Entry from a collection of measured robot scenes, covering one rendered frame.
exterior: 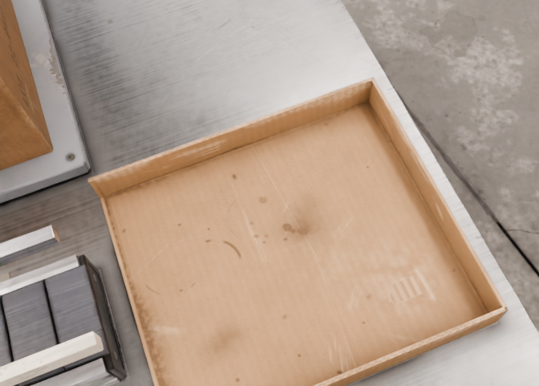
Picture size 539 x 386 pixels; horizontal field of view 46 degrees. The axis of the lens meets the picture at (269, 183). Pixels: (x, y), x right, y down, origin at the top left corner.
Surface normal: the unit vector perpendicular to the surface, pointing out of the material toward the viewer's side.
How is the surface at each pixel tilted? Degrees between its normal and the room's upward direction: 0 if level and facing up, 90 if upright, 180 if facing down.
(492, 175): 0
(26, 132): 90
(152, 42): 0
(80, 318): 0
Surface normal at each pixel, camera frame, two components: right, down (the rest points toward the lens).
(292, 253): -0.06, -0.46
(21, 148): 0.37, 0.81
